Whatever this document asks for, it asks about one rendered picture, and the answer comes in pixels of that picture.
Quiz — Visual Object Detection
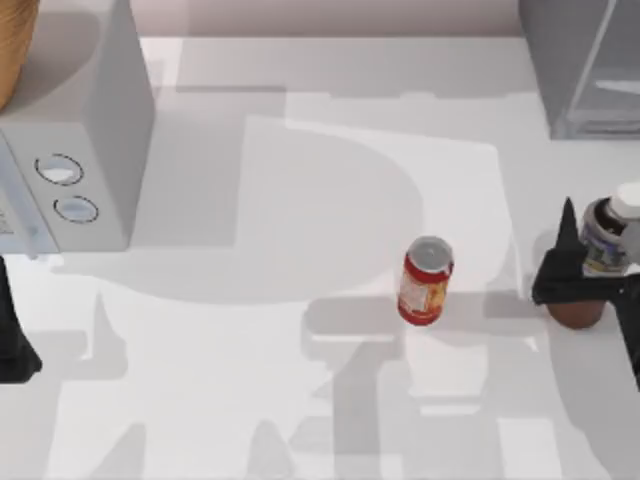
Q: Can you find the red can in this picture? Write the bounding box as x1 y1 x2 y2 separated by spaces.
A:
396 235 455 327

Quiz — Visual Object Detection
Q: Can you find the large microwave knob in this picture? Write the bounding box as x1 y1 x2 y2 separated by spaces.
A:
34 153 85 188

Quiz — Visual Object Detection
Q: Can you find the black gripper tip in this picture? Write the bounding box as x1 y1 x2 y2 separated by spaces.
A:
0 254 44 386

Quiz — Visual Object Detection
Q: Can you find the pale microwave oven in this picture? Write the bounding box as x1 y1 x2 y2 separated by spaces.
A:
0 0 154 257

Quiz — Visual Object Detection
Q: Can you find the small microwave knob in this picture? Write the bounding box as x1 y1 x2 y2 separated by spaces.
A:
52 195 100 223

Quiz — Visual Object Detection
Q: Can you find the brown basket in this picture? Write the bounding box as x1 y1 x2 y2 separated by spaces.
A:
0 0 42 110

